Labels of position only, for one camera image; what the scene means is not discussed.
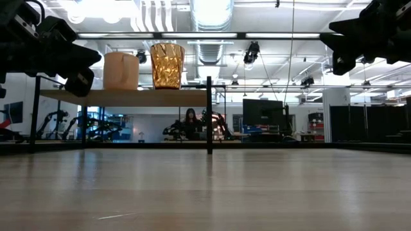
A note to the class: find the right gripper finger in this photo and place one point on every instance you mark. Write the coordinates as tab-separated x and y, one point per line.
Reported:
353	27
346	48

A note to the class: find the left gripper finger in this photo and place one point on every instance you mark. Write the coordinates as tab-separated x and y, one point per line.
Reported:
77	59
80	83

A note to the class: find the cream ribbed mug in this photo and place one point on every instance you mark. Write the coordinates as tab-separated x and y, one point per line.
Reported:
121	72

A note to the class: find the amber faceted glass cup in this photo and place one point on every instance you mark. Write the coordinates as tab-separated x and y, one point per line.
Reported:
167	65

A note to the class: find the rack with red bins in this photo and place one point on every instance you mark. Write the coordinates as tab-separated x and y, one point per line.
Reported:
316	126

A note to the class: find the black monitor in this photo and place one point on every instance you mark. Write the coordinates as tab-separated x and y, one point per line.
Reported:
261	112

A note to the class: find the black overhead light bar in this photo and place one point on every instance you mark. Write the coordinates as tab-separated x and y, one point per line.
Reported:
241	35

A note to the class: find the person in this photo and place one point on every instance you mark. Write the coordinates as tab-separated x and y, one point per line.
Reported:
190	123

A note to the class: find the black ceiling camera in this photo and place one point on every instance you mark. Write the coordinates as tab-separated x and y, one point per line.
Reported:
141	57
307	81
252	53

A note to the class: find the small dark wall monitor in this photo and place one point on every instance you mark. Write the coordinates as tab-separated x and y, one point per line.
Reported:
13	112

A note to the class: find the wooden shelf with black frame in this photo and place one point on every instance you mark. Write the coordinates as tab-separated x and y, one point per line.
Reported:
144	97

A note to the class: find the black partition wall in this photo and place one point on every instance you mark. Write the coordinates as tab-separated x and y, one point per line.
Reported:
369	123

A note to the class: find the black table frame rail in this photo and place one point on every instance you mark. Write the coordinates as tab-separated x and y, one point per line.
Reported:
289	145

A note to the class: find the silver air duct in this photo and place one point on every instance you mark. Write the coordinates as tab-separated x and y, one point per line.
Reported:
212	13

